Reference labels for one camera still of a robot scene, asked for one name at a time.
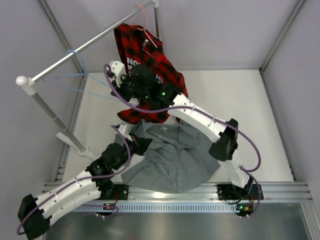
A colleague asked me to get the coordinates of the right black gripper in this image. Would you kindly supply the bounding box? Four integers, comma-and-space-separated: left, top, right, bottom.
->
110, 74, 149, 106

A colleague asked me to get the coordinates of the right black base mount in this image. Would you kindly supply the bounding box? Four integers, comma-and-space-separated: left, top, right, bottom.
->
217, 183, 240, 201

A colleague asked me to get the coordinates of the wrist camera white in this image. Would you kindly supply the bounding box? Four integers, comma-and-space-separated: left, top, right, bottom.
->
117, 123, 132, 138
108, 60, 126, 87

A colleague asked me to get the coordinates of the silver clothes rack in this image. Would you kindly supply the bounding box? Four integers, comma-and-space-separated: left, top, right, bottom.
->
15, 0, 159, 160

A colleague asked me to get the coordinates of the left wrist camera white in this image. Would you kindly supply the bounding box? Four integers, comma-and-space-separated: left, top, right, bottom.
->
117, 123, 132, 138

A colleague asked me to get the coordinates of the pink wire hanger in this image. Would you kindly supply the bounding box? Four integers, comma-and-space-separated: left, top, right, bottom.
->
135, 3, 159, 48

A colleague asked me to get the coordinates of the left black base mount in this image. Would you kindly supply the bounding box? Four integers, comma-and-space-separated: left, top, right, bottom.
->
108, 184, 129, 201

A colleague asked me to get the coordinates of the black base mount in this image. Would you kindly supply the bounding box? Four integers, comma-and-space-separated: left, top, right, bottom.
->
108, 184, 129, 201
217, 183, 240, 201

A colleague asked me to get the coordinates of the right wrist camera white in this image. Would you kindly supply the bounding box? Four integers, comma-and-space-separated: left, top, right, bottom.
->
108, 60, 126, 87

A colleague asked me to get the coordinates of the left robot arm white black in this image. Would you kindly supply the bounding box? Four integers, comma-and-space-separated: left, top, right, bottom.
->
17, 134, 152, 240

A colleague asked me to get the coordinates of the slotted grey cable duct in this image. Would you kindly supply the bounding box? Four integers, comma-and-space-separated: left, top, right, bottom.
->
72, 201, 241, 213

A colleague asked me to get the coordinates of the aluminium mounting rail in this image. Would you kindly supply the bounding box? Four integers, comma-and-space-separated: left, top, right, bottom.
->
43, 181, 313, 203

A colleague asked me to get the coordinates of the red black plaid shirt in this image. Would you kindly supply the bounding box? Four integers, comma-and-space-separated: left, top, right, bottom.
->
113, 23, 188, 125

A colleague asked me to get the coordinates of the grey button shirt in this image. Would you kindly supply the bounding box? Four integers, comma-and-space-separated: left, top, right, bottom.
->
121, 120, 220, 194

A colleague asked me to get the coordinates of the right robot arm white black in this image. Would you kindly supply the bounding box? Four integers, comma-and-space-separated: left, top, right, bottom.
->
104, 61, 251, 199

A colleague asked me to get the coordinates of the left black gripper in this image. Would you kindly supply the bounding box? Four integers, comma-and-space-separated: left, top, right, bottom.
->
113, 133, 153, 171

